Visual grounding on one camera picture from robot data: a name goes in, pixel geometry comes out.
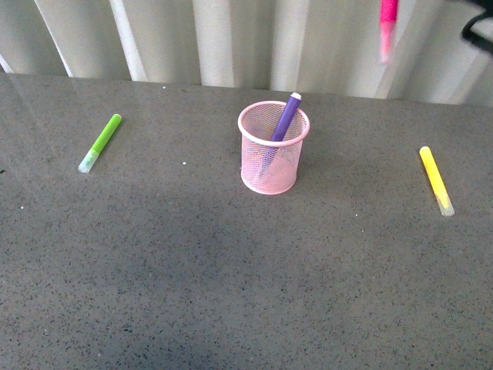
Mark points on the green pen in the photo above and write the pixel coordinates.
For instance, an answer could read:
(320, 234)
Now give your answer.
(99, 145)

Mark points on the purple pen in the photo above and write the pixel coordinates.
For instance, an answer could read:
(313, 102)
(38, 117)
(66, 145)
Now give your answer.
(281, 129)

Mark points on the pink pen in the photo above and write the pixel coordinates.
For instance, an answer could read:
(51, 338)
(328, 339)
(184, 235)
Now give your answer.
(387, 24)

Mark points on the yellow pen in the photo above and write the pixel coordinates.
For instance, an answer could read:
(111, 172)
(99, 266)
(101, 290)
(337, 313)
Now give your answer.
(436, 182)

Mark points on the white curtain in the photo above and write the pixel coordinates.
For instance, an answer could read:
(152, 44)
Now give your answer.
(303, 46)

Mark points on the pink mesh pen cup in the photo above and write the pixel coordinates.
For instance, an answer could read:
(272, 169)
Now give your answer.
(270, 167)

